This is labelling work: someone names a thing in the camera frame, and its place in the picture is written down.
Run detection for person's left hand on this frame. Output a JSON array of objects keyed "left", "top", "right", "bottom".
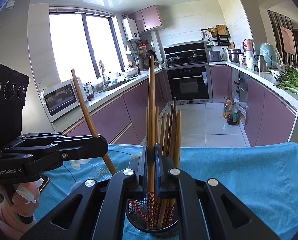
[{"left": 12, "top": 179, "right": 41, "bottom": 217}]

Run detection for black wall rack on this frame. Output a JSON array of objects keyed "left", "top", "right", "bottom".
[{"left": 201, "top": 25, "right": 232, "bottom": 47}]

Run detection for smartphone with orange case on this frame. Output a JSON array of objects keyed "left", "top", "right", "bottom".
[{"left": 37, "top": 174, "right": 50, "bottom": 193}]

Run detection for white casserole pot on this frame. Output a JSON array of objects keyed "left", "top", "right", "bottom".
[{"left": 123, "top": 67, "right": 139, "bottom": 78}]

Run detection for white electric kettle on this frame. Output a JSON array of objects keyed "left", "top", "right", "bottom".
[{"left": 77, "top": 78, "right": 88, "bottom": 95}]

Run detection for white plastic bottle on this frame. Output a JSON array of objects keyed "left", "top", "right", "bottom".
[{"left": 247, "top": 51, "right": 255, "bottom": 69}]

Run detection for kitchen window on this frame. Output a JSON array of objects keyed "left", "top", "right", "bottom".
[{"left": 49, "top": 7, "right": 126, "bottom": 83}]

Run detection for cooking oil bottles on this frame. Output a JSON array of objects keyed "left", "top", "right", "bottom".
[{"left": 226, "top": 100, "right": 238, "bottom": 126}]

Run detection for bunch of wooden chopsticks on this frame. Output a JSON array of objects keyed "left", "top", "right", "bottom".
[{"left": 128, "top": 97, "right": 182, "bottom": 230}]

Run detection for green leafy vegetables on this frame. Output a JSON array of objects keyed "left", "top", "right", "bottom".
[{"left": 273, "top": 66, "right": 298, "bottom": 99}]

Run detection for white wall water heater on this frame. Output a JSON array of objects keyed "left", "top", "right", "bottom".
[{"left": 121, "top": 19, "right": 141, "bottom": 42}]

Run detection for steel thermos bottle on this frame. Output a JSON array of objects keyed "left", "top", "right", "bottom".
[{"left": 258, "top": 55, "right": 268, "bottom": 72}]

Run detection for white microwave oven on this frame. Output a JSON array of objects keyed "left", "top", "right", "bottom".
[{"left": 42, "top": 79, "right": 81, "bottom": 117}]

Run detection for silver box appliance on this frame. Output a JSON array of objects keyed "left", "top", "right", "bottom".
[{"left": 207, "top": 51, "right": 221, "bottom": 62}]

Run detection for pink wall cabinet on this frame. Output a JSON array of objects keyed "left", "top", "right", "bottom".
[{"left": 128, "top": 5, "right": 162, "bottom": 33}]

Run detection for kitchen sink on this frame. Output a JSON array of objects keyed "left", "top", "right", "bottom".
[{"left": 96, "top": 77, "right": 137, "bottom": 94}]

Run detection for blue floral tablecloth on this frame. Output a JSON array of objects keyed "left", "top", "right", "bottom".
[{"left": 32, "top": 141, "right": 298, "bottom": 240}]

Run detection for mint green appliance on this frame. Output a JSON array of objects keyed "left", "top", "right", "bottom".
[{"left": 260, "top": 42, "right": 282, "bottom": 69}]

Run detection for pink kettle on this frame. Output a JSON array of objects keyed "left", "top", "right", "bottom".
[{"left": 243, "top": 38, "right": 254, "bottom": 53}]

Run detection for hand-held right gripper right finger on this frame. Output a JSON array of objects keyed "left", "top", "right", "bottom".
[{"left": 154, "top": 143, "right": 281, "bottom": 240}]

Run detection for steel sink faucet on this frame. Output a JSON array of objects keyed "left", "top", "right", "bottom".
[{"left": 99, "top": 60, "right": 108, "bottom": 88}]

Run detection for grey refrigerator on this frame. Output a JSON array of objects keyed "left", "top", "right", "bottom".
[{"left": 0, "top": 0, "right": 64, "bottom": 140}]

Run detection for white kitchen countertop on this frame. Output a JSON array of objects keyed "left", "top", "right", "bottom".
[{"left": 51, "top": 61, "right": 298, "bottom": 130}]

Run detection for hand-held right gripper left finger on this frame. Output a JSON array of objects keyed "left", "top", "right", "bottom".
[{"left": 20, "top": 144, "right": 149, "bottom": 240}]

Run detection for clear plastic bag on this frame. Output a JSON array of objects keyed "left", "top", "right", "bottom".
[{"left": 235, "top": 101, "right": 247, "bottom": 125}]

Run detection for pink wall picture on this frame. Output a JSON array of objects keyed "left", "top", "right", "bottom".
[{"left": 279, "top": 26, "right": 297, "bottom": 55}]

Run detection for pink kitchen base cabinet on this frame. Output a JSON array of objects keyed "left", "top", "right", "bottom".
[
  {"left": 52, "top": 71, "right": 169, "bottom": 147},
  {"left": 209, "top": 64, "right": 298, "bottom": 147}
]

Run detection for steel steamer pot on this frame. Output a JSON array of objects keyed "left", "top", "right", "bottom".
[{"left": 227, "top": 49, "right": 241, "bottom": 63}]

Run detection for black mesh holder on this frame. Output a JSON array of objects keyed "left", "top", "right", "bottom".
[{"left": 125, "top": 197, "right": 179, "bottom": 239}]

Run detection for black integrated stove oven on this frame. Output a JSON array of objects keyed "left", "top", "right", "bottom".
[{"left": 163, "top": 41, "right": 213, "bottom": 105}]

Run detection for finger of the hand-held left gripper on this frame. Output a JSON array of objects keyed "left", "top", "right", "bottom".
[
  {"left": 4, "top": 136, "right": 109, "bottom": 161},
  {"left": 6, "top": 132, "right": 99, "bottom": 147}
]

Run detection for yellow cooking oil bottle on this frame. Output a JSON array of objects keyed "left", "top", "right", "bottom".
[{"left": 223, "top": 96, "right": 232, "bottom": 119}]

